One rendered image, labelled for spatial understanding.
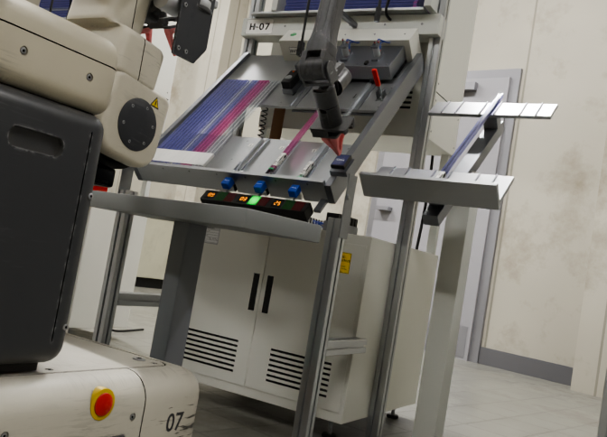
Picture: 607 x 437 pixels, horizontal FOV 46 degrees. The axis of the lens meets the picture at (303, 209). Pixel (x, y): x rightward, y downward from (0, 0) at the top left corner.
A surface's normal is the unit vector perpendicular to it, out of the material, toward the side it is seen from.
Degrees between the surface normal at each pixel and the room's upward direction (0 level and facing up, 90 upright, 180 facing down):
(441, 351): 90
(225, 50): 90
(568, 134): 90
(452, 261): 90
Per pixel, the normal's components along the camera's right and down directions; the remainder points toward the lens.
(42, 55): 0.85, 0.11
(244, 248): -0.48, -0.15
